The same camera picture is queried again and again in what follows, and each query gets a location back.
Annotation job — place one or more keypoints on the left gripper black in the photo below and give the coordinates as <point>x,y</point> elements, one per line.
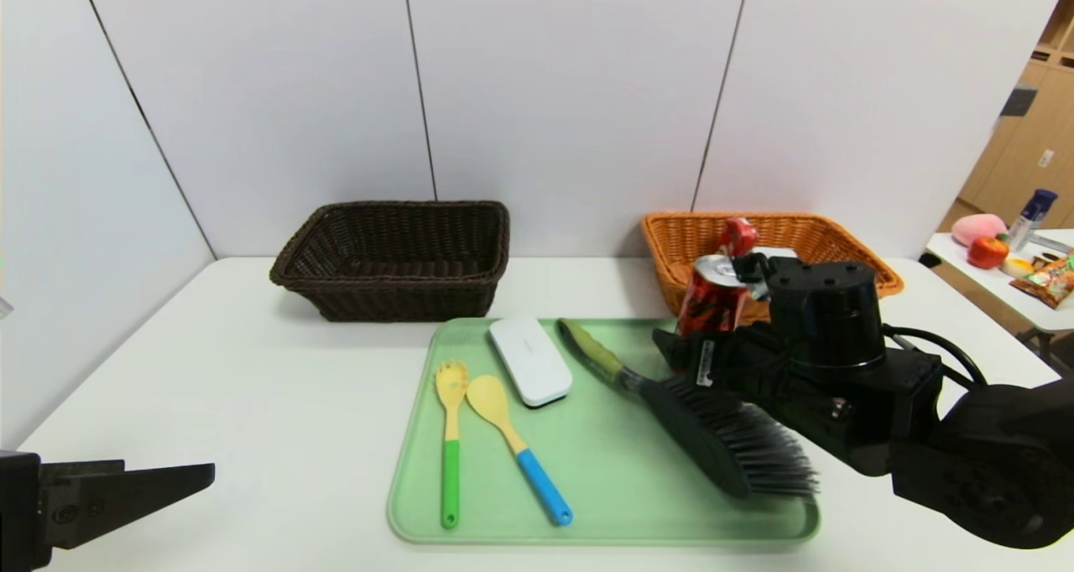
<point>18,505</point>

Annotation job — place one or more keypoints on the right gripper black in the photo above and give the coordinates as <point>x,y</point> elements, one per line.
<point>706,362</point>

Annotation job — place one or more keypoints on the red soda can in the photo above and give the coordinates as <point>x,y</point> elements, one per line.
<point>713,299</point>

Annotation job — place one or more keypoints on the grey bristle hand brush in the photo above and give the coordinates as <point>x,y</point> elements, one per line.
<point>722,446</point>

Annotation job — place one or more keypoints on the white rectangular case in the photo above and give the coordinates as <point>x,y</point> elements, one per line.
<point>530,358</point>

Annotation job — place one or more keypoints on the red toy apple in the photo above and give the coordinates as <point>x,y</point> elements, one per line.
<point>986,253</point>

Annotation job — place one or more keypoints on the orange wicker basket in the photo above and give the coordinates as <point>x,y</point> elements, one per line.
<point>671,253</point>

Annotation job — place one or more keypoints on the dark brown wicker basket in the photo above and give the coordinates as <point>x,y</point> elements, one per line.
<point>394,291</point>

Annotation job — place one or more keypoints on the light green plastic tray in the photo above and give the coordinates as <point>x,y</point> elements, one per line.
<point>579,438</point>

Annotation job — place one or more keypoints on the pink toy peach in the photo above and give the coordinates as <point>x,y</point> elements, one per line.
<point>975,226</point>

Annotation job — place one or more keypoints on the white side table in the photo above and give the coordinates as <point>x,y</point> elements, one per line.
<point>998,291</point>

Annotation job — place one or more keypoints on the yellow toy bun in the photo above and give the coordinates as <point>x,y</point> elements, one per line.
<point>1017,267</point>

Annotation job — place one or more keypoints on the orange green snack packet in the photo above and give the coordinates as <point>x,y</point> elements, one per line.
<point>1049,283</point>

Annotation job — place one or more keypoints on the clear bottle blue cap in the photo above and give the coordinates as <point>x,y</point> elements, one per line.
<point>1030,215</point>

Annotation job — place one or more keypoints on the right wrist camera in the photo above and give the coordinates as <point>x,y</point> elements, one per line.
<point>755,272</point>

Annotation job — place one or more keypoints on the dark grey wall plate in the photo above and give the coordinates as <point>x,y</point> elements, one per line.
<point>1017,103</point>

